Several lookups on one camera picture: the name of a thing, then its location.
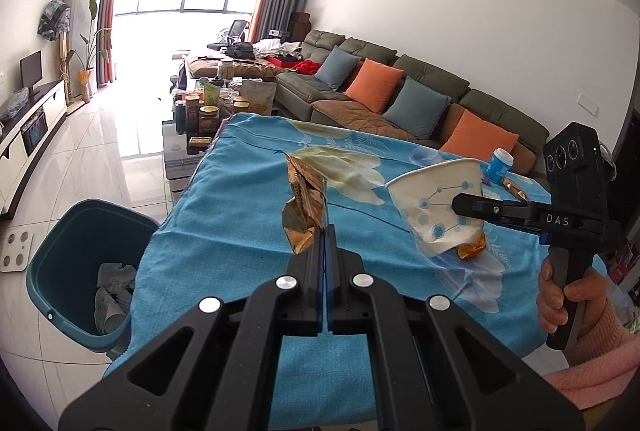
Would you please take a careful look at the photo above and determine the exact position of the white dotted paper bowl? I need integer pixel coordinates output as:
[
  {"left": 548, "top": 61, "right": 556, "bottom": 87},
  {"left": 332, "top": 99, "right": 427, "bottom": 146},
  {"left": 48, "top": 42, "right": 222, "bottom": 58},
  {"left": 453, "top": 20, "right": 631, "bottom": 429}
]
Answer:
[{"left": 385, "top": 159, "right": 484, "bottom": 258}]

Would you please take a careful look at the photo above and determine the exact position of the gold foil snack wrapper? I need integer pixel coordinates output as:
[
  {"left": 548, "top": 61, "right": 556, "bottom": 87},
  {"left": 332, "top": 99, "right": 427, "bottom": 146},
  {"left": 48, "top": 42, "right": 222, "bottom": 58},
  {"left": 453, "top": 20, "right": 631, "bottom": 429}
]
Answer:
[{"left": 282, "top": 154, "right": 326, "bottom": 255}]

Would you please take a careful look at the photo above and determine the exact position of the teal trash bin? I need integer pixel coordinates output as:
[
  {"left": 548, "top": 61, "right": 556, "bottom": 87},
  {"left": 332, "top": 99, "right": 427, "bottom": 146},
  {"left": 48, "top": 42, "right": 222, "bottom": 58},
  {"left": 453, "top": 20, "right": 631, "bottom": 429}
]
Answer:
[{"left": 26, "top": 199, "right": 158, "bottom": 355}]

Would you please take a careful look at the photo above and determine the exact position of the person's right hand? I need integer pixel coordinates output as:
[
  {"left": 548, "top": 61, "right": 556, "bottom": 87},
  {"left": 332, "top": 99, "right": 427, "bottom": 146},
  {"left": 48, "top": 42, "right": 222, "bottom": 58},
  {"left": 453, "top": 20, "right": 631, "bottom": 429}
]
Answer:
[{"left": 536, "top": 258, "right": 608, "bottom": 337}]

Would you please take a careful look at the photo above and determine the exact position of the gold snack packet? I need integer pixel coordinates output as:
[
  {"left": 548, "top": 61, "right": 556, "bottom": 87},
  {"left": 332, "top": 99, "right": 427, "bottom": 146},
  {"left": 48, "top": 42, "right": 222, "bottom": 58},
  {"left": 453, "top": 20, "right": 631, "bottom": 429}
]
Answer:
[{"left": 501, "top": 177, "right": 529, "bottom": 202}]

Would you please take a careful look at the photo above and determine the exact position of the blue white paper cup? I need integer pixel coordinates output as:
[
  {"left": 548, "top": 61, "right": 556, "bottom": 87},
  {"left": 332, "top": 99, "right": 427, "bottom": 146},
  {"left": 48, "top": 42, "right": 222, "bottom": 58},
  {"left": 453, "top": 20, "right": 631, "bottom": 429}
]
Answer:
[{"left": 485, "top": 148, "right": 514, "bottom": 184}]

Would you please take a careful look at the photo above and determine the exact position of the small orange peel piece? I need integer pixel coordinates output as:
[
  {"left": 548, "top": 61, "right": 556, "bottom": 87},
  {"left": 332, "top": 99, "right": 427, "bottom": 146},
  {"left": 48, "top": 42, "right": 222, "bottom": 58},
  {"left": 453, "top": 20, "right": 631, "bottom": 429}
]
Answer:
[{"left": 456, "top": 233, "right": 486, "bottom": 260}]

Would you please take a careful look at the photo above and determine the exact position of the orange cushion near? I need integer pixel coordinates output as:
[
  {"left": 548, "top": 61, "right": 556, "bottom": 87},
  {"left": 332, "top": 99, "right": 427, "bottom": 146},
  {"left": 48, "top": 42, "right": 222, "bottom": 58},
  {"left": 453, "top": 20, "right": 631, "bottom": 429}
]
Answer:
[{"left": 440, "top": 110, "right": 518, "bottom": 162}]

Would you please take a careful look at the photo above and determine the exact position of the orange cushion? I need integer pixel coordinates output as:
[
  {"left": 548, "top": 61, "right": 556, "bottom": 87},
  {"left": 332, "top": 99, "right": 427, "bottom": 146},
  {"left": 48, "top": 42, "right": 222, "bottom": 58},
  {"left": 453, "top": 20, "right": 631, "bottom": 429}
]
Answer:
[
  {"left": 440, "top": 110, "right": 518, "bottom": 162},
  {"left": 344, "top": 59, "right": 404, "bottom": 113}
]

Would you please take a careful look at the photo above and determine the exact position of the blue floral tablecloth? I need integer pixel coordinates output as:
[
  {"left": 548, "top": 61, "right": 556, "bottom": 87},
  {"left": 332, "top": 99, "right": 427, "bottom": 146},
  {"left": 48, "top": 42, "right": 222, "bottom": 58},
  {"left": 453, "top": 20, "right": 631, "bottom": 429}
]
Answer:
[{"left": 102, "top": 111, "right": 609, "bottom": 425}]

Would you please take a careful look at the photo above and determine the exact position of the grey-blue cushion near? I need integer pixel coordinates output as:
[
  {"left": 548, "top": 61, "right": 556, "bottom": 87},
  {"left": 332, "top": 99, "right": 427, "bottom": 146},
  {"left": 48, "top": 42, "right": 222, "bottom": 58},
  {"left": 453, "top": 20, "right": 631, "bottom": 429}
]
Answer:
[{"left": 383, "top": 76, "right": 451, "bottom": 139}]

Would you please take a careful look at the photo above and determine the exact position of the grey-blue cushion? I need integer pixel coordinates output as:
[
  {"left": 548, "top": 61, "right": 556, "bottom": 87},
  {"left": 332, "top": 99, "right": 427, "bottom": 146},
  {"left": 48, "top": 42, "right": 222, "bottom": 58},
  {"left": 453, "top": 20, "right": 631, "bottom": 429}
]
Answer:
[
  {"left": 314, "top": 46, "right": 360, "bottom": 91},
  {"left": 383, "top": 76, "right": 451, "bottom": 139}
]

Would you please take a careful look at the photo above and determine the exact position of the white bathroom scale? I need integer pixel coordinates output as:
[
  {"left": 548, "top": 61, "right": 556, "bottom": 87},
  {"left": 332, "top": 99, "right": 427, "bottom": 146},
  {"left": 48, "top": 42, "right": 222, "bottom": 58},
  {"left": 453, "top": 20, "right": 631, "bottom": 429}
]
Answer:
[{"left": 0, "top": 229, "right": 34, "bottom": 273}]

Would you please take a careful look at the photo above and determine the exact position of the orange cushion far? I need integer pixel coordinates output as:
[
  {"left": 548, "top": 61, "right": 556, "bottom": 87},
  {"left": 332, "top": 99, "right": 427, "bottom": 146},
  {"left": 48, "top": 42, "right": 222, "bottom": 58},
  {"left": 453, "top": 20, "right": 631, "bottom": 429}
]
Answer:
[{"left": 344, "top": 59, "right": 404, "bottom": 113}]

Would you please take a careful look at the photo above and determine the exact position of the cluttered coffee table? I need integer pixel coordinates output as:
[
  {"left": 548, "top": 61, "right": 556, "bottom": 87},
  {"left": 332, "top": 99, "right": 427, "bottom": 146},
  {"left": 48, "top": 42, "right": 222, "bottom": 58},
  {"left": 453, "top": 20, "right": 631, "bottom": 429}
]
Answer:
[{"left": 160, "top": 53, "right": 277, "bottom": 199}]

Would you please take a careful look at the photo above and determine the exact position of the grey-blue cushion far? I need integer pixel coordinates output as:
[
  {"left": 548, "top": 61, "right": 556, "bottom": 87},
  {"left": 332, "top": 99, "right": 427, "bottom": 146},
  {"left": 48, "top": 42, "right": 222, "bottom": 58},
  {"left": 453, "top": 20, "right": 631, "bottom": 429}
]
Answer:
[{"left": 314, "top": 46, "right": 360, "bottom": 91}]

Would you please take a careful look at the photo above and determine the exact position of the dark green sectional sofa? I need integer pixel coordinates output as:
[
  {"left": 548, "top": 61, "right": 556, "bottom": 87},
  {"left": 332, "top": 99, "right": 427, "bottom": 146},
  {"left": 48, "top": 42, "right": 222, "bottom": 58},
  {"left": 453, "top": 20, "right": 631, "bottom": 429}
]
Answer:
[{"left": 274, "top": 30, "right": 549, "bottom": 176}]

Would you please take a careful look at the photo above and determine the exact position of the white black TV cabinet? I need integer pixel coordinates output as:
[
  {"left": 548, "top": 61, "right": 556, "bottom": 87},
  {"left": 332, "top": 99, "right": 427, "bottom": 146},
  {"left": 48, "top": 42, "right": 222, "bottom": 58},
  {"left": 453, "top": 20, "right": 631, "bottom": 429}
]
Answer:
[{"left": 0, "top": 81, "right": 67, "bottom": 220}]

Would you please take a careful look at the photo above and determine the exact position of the tall potted plant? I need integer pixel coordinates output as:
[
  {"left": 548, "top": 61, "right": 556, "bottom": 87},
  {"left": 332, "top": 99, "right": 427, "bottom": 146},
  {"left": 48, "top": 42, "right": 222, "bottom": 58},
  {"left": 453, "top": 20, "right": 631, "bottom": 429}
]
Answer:
[{"left": 66, "top": 0, "right": 112, "bottom": 104}]

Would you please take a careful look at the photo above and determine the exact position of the small black monitor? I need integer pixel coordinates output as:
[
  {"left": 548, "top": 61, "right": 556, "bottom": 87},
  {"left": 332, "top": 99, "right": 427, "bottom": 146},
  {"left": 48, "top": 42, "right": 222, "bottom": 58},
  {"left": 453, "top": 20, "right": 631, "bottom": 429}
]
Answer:
[{"left": 20, "top": 50, "right": 42, "bottom": 96}]

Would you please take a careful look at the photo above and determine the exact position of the white standing air conditioner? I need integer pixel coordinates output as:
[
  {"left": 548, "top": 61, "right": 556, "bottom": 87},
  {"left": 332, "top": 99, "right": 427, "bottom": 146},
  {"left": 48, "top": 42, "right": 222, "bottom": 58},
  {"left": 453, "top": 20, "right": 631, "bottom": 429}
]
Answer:
[{"left": 64, "top": 0, "right": 100, "bottom": 100}]

